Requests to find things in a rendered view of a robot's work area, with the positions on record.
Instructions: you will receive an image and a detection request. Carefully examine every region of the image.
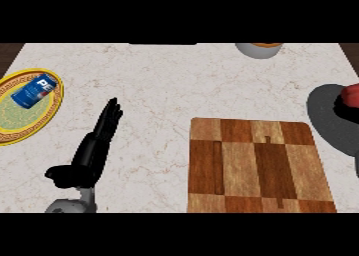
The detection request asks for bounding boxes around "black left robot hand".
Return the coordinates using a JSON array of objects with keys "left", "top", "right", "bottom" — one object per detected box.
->
[{"left": 44, "top": 97, "right": 125, "bottom": 190}]

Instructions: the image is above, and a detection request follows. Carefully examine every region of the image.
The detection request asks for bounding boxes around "wooden cutting board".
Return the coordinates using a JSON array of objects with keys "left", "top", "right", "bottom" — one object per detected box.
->
[{"left": 187, "top": 117, "right": 339, "bottom": 214}]

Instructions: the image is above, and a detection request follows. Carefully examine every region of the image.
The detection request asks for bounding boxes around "grey pan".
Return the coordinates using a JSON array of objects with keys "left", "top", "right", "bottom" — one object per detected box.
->
[{"left": 306, "top": 83, "right": 359, "bottom": 214}]

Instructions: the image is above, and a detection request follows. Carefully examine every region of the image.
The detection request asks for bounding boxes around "yellow patterned plate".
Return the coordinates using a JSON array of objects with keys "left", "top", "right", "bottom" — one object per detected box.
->
[{"left": 0, "top": 68, "right": 66, "bottom": 148}]

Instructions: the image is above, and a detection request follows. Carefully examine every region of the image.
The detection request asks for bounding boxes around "blue soda can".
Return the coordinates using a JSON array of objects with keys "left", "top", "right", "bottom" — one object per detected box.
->
[{"left": 11, "top": 73, "right": 60, "bottom": 110}]

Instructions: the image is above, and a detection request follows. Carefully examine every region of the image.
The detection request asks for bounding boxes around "grey bowl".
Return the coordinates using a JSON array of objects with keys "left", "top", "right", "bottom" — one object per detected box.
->
[{"left": 234, "top": 43, "right": 286, "bottom": 60}]

